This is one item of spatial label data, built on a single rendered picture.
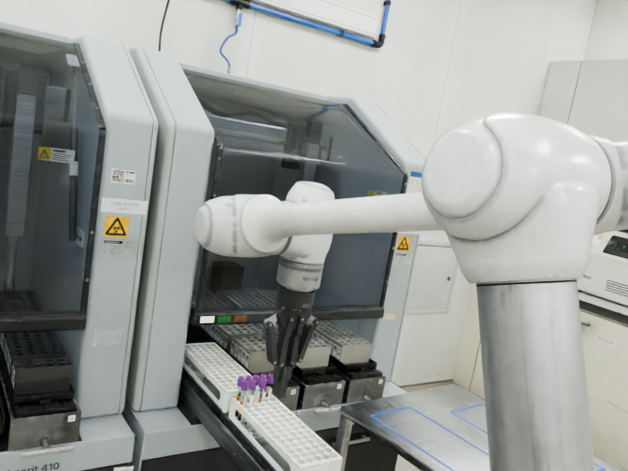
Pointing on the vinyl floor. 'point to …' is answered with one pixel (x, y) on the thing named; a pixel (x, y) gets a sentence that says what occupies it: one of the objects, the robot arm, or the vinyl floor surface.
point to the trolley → (427, 428)
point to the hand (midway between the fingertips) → (281, 379)
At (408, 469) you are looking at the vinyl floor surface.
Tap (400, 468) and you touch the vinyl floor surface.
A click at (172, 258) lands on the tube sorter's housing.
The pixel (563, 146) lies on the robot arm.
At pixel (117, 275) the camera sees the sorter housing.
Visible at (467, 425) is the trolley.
